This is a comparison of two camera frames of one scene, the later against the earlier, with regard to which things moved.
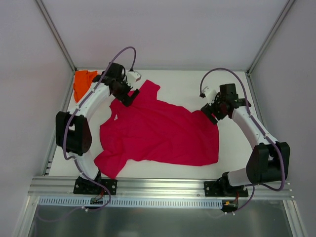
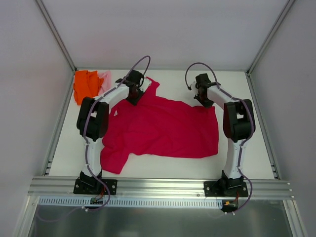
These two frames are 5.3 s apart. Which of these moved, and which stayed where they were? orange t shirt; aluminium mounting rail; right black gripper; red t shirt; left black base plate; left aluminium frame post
Moved: red t shirt; right black gripper
Stayed: aluminium mounting rail; left black base plate; left aluminium frame post; orange t shirt
